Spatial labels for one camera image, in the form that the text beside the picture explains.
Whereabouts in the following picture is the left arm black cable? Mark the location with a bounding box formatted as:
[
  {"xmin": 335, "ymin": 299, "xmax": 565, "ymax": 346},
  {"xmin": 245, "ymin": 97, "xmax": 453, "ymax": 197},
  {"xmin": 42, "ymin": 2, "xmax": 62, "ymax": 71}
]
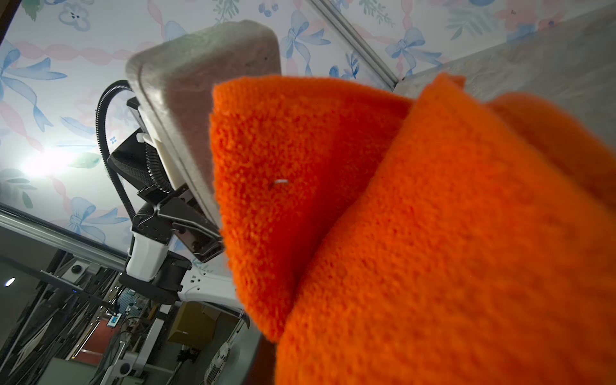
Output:
[{"xmin": 95, "ymin": 79, "xmax": 138, "ymax": 222}]

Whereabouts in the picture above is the orange microfiber cloth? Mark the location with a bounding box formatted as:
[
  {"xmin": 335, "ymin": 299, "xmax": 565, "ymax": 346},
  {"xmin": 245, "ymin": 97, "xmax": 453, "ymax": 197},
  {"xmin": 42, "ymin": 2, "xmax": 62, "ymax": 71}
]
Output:
[{"xmin": 210, "ymin": 74, "xmax": 615, "ymax": 384}]

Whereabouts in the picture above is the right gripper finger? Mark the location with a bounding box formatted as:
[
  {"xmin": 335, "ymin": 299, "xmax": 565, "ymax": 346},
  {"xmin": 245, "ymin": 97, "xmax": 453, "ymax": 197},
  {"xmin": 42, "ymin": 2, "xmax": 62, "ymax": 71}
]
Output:
[{"xmin": 243, "ymin": 338, "xmax": 277, "ymax": 385}]

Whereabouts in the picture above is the grey eyeglass case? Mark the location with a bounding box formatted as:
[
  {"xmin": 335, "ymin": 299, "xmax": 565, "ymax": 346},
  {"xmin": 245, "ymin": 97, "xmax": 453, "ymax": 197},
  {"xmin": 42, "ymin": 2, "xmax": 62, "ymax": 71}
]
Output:
[{"xmin": 126, "ymin": 20, "xmax": 282, "ymax": 226}]

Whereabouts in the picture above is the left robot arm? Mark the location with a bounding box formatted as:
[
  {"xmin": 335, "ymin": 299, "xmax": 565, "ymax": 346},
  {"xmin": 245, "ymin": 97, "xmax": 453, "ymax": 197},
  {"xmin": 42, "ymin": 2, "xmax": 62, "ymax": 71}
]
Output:
[{"xmin": 108, "ymin": 130, "xmax": 250, "ymax": 322}]

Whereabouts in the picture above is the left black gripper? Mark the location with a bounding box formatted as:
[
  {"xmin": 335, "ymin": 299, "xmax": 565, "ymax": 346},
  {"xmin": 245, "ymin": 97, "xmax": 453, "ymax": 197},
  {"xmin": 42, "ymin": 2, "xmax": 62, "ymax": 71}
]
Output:
[{"xmin": 107, "ymin": 129, "xmax": 224, "ymax": 262}]

